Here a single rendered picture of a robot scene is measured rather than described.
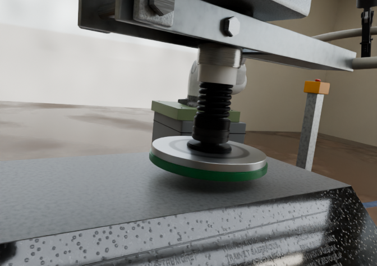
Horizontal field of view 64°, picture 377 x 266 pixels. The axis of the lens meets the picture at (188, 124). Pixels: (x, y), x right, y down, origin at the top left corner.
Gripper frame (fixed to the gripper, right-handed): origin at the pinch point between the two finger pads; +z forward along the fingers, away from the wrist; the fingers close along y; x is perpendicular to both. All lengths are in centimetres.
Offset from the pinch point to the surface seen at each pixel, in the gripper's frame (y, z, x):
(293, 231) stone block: 98, 3, -2
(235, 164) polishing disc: 99, -8, -10
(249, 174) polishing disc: 97, -6, -8
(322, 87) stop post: -73, 41, -30
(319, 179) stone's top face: 78, 7, -2
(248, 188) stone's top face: 95, -1, -10
